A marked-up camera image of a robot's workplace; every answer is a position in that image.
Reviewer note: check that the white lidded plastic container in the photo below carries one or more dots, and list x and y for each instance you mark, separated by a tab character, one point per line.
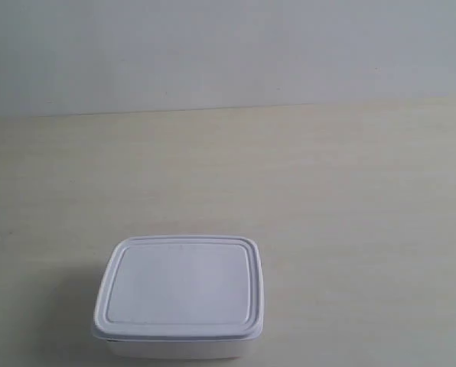
181	297

